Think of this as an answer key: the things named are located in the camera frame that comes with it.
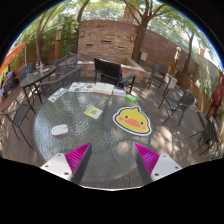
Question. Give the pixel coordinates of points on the orange umbrella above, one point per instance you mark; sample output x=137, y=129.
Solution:
x=10, y=55

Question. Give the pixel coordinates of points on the yellow duck mouse pad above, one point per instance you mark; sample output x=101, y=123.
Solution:
x=132, y=120

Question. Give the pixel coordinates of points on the green bottle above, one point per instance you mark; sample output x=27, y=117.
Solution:
x=129, y=97

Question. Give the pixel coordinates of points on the white label card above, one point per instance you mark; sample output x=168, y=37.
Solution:
x=54, y=97

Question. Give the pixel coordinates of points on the black chair far right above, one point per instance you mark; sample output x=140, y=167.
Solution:
x=158, y=74

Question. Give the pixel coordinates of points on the black chair behind table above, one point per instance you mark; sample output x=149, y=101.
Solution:
x=111, y=73

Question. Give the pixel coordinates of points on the colourful picture sheet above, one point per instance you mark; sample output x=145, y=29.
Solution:
x=81, y=87

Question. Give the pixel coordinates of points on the dark round side table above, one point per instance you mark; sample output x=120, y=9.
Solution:
x=35, y=77

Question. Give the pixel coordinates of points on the black metal chair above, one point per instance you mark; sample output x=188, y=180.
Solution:
x=186, y=101
x=17, y=115

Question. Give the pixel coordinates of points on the black wicker chair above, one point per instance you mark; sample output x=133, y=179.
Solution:
x=71, y=75

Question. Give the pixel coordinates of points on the black metal chair right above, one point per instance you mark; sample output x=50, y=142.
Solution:
x=186, y=101

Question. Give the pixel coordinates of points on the small white booklet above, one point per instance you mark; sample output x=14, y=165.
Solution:
x=119, y=92

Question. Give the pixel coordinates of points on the round glass table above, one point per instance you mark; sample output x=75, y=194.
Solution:
x=111, y=156

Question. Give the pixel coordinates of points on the black metal chair left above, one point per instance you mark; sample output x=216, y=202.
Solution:
x=17, y=115

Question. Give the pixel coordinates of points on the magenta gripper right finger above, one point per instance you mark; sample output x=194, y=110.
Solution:
x=153, y=166

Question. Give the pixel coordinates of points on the yellow QR code card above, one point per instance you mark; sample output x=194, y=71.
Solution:
x=93, y=112

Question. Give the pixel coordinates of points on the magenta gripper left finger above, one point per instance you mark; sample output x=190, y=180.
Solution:
x=70, y=166

